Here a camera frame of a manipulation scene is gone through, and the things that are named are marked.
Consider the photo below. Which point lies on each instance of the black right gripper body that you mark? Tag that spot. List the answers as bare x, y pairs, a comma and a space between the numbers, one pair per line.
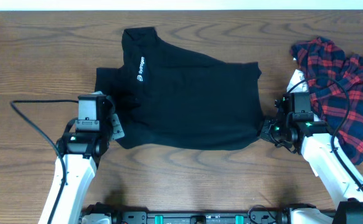
274, 131

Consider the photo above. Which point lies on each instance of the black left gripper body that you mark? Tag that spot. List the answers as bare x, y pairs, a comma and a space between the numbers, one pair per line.
109, 111

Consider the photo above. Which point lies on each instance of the black polo shirt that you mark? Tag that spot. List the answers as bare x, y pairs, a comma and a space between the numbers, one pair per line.
175, 97

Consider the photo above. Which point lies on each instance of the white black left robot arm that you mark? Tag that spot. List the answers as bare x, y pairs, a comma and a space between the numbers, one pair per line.
84, 140

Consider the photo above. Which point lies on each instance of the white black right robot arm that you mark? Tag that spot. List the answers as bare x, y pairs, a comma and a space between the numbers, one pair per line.
313, 140

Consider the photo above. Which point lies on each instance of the red navy plaid shirt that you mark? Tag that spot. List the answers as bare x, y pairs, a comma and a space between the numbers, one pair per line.
335, 83

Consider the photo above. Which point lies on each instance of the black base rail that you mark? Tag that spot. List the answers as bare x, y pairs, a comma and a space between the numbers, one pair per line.
102, 213

